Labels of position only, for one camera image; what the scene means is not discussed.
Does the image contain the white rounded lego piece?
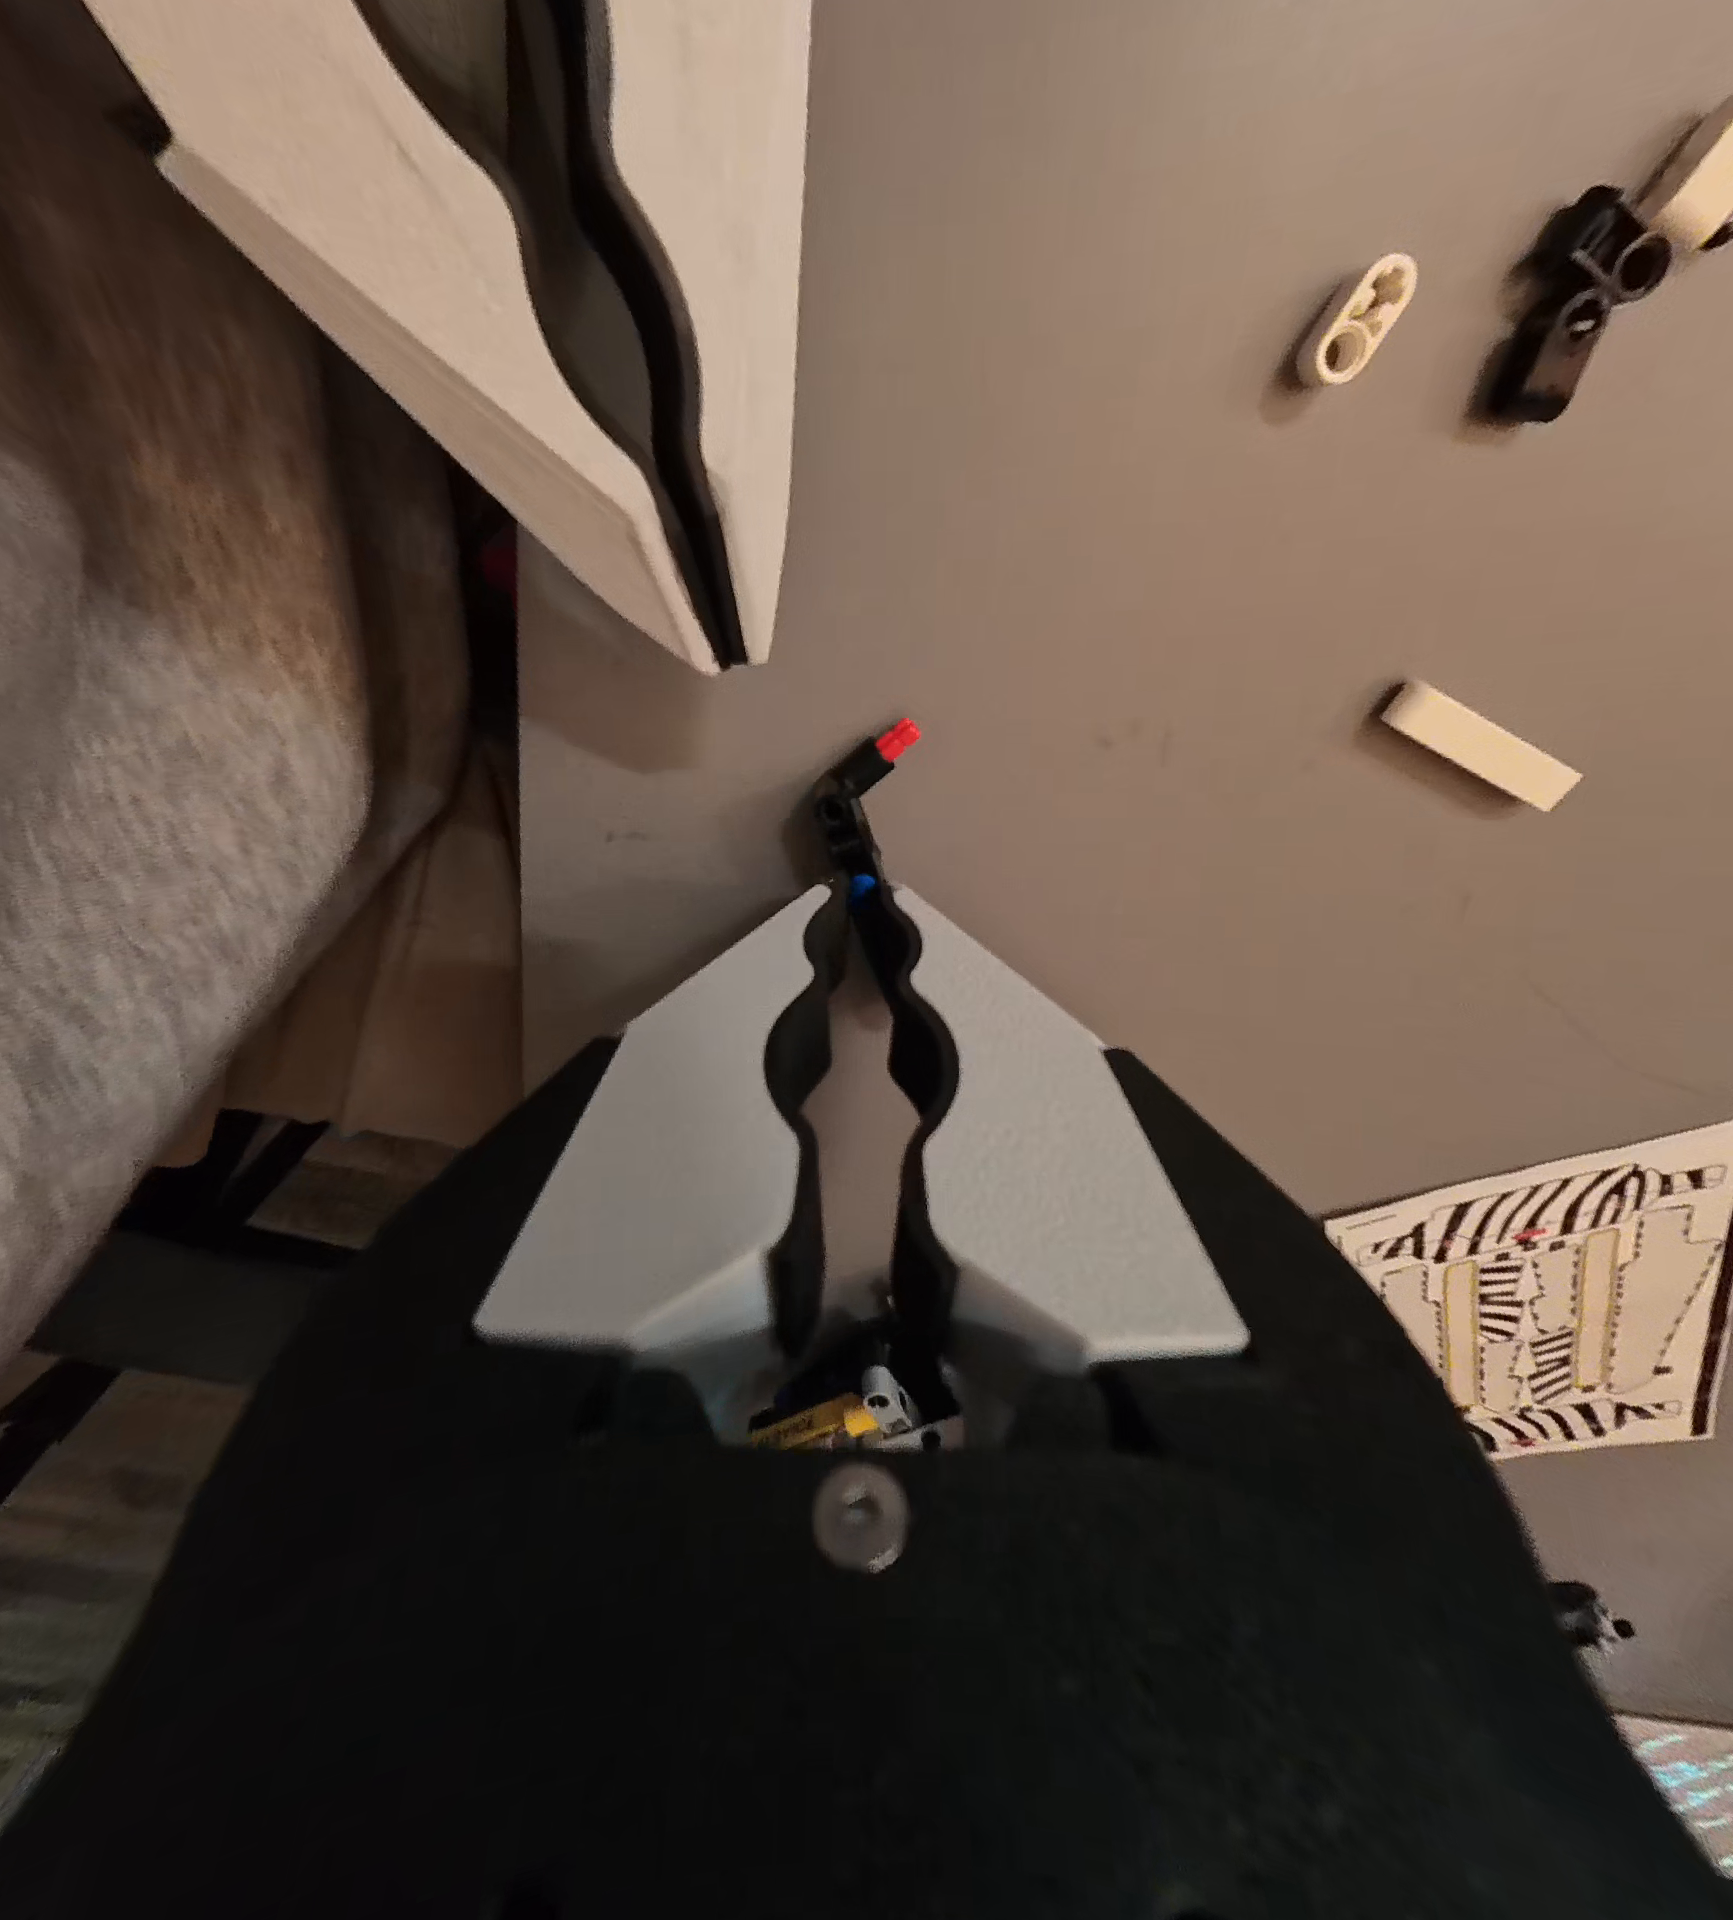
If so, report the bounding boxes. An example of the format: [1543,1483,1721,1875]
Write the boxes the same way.
[1639,87,1733,252]

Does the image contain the zebra striped sticker sheet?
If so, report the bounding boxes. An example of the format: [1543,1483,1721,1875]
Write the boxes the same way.
[1322,1111,1733,1460]

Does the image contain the black lego assembly red pins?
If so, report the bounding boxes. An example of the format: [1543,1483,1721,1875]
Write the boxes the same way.
[811,719,929,918]

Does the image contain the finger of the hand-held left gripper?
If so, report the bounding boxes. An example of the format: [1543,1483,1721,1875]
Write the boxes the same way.
[82,0,730,675]
[554,0,816,672]

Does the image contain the grey sweatshirt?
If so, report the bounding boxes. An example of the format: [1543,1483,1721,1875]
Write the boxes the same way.
[0,0,477,1489]

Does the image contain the white two-hole lego beam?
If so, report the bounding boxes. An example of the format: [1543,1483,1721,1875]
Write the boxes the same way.
[1292,252,1420,390]

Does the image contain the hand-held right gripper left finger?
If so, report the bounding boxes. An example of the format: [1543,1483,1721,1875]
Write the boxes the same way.
[476,882,856,1360]

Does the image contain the zebra striped lego helicopter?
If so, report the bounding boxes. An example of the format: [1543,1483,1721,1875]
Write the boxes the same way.
[745,1316,959,1453]

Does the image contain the black lego connector piece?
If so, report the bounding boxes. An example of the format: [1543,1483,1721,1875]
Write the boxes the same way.
[1473,186,1674,426]

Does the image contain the white five-hole lego beam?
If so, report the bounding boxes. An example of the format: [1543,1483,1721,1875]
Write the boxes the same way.
[1376,683,1584,815]

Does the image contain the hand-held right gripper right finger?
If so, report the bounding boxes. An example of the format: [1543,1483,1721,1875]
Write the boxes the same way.
[859,884,1251,1370]

